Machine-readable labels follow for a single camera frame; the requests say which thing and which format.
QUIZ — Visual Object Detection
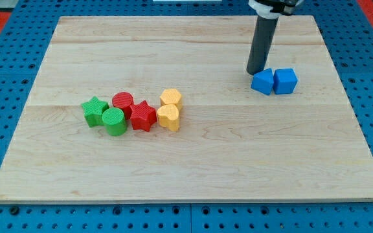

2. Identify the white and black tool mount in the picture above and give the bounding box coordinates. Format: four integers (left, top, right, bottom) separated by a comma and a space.
248, 0, 303, 19

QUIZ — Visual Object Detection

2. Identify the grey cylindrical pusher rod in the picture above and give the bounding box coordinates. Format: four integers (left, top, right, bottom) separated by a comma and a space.
246, 16, 278, 75

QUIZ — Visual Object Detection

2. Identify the blue triangle block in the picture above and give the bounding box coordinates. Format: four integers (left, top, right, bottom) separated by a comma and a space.
251, 69, 274, 95

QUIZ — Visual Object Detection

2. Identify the blue cube block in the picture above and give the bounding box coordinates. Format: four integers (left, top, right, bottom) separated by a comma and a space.
273, 68, 298, 94

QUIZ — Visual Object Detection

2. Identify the yellow hexagon block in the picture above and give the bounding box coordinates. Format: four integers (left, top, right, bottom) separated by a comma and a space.
159, 89, 183, 110

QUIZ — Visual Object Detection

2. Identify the light wooden board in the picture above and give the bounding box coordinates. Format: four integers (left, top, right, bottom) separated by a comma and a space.
0, 16, 373, 205

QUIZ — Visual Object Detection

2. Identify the yellow heart block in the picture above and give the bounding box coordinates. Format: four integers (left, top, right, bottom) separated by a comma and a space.
157, 104, 180, 131

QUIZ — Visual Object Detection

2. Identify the red star block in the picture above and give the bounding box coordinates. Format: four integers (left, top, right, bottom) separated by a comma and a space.
130, 100, 157, 132

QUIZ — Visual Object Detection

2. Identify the red cylinder block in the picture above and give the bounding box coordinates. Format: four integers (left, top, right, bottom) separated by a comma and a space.
111, 92, 134, 120

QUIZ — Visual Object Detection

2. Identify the green cylinder block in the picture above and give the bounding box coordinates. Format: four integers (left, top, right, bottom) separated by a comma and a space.
102, 107, 127, 136

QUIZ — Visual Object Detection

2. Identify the green star block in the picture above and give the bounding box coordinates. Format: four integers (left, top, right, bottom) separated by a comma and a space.
81, 96, 109, 128

